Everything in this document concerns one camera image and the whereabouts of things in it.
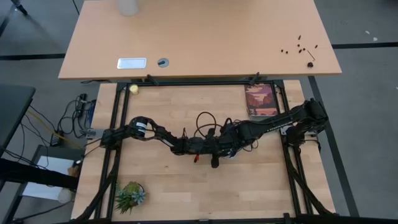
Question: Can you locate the green succulent plant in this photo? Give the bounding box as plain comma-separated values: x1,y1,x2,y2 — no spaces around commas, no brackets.
114,181,147,215

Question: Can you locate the light wood desk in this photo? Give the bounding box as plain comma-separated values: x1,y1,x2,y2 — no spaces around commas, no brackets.
58,0,343,81

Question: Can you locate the silver desk plate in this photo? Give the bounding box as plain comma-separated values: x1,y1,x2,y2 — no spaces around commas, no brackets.
116,57,147,70

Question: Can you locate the black power strip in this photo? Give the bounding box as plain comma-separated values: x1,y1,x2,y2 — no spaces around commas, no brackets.
77,92,88,118

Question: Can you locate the clear plastic cup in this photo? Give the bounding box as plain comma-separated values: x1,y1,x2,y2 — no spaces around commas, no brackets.
57,188,74,204

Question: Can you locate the black power adapter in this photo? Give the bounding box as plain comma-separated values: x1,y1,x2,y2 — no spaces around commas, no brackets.
50,132,62,147

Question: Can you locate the white box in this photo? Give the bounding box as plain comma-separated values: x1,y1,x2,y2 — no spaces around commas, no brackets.
21,154,77,202

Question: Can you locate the white cylinder cup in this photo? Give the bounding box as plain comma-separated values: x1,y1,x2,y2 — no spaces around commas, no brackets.
116,0,140,17

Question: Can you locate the black bar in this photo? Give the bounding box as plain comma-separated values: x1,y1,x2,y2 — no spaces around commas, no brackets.
0,157,79,190

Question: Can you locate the dark grey side table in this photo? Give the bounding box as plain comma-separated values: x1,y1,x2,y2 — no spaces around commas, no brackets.
0,83,37,156

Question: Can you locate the black tripod leg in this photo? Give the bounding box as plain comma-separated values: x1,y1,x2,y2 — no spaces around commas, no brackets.
9,0,29,16

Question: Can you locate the black frame clamp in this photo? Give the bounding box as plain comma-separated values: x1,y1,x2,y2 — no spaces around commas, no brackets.
146,73,160,86
248,72,261,86

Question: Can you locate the yellow floor cable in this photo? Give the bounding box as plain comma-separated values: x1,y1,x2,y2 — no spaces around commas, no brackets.
26,108,83,150

